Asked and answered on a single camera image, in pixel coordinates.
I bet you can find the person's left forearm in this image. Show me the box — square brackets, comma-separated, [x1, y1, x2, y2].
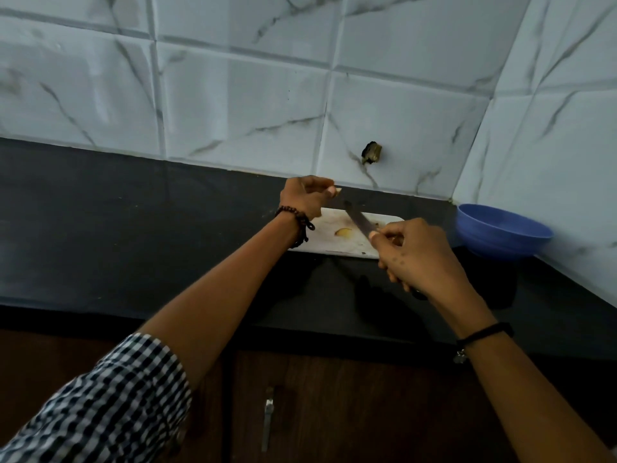
[137, 216, 302, 391]

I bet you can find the person's right forearm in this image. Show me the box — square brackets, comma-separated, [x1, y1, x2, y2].
[460, 332, 616, 463]

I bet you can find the blue plastic bowl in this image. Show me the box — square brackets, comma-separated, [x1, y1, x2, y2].
[456, 203, 555, 262]

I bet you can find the black wristband with charm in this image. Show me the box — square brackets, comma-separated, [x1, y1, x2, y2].
[452, 322, 515, 365]

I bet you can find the steel kitchen knife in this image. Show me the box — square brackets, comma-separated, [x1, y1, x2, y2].
[343, 201, 429, 301]

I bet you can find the white cutting board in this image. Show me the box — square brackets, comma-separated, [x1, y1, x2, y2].
[288, 207, 405, 260]

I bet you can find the black white checkered shirt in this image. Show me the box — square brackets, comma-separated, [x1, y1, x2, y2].
[0, 332, 193, 463]

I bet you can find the person's right hand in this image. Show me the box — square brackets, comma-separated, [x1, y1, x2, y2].
[368, 217, 498, 341]

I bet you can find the metal cabinet handle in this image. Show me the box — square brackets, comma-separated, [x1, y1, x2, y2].
[261, 399, 275, 453]

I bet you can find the brown bead bracelet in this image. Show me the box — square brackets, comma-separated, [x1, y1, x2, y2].
[274, 204, 317, 250]

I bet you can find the brown wall pipe stub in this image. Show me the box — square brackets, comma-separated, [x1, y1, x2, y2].
[361, 141, 384, 166]

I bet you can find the person's left hand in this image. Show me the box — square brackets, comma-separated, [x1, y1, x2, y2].
[279, 176, 343, 222]

